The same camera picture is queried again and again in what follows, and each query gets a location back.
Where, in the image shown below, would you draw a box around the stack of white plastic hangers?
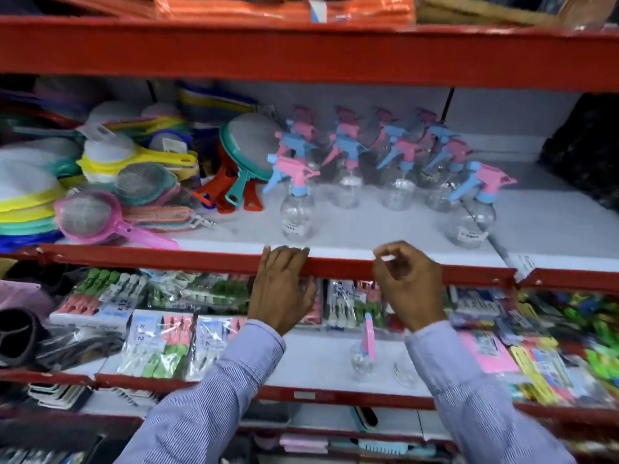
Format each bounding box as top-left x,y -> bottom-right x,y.
27,383 -> 93,411

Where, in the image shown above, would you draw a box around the teal and black scrubber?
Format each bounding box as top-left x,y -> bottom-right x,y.
352,406 -> 379,431

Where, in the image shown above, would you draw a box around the tan fibre brooms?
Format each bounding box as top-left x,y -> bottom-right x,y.
416,0 -> 619,28

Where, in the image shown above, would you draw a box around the black round plastic holder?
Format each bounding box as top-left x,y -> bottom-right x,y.
0,308 -> 46,369

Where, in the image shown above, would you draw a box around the person's right hand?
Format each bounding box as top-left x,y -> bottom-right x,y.
372,241 -> 447,333

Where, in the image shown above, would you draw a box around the group of clear spray bottles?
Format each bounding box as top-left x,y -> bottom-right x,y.
262,105 -> 518,250

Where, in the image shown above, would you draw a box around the pink flat packet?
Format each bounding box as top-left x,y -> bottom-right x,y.
458,330 -> 520,375

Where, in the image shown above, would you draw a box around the pile of colourful plastic strainers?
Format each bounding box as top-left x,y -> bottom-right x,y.
0,77 -> 286,253

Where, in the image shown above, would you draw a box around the clear bottle with pink sprayer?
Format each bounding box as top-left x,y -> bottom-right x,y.
349,313 -> 378,377

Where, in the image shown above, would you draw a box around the orange plastic-wrapped packets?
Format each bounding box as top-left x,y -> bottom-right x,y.
154,0 -> 417,25

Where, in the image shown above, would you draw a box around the pile of colourful clip packets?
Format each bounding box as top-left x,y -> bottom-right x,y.
447,285 -> 619,407

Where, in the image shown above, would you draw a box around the clear round bottle without sprayer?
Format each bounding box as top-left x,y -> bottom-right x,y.
394,357 -> 424,389

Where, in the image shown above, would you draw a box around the row of clothes peg packets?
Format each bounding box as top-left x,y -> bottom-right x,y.
50,268 -> 388,383

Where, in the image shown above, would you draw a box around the black mesh bundle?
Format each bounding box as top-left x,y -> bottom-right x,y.
538,93 -> 619,210

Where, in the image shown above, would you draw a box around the person's right forearm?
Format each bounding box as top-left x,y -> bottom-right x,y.
405,320 -> 576,464

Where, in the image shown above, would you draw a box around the person's left hand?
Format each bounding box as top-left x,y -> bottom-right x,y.
248,245 -> 318,337

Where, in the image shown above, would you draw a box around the person's left forearm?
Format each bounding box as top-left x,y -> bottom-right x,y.
113,320 -> 287,464

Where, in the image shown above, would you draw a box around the red metal shelf rack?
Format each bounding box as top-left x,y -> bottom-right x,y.
0,0 -> 619,464

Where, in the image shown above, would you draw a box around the pink soap box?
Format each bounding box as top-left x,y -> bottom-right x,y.
279,434 -> 330,455

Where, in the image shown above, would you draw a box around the teal plastic brush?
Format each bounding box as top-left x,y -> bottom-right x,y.
357,440 -> 437,458

